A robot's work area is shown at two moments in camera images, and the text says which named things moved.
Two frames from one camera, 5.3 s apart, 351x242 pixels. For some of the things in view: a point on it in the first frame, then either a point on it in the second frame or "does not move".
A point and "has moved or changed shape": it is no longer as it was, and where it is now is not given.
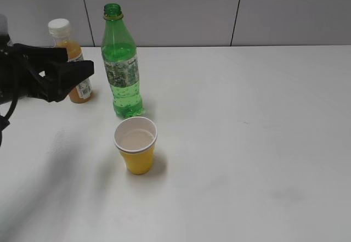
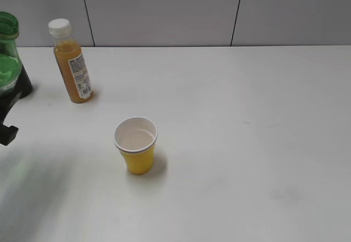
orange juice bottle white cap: [60, 30] does not move
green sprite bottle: [120, 58] has moved or changed shape
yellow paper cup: [135, 138] does not move
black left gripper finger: [64, 77] → [7, 134]
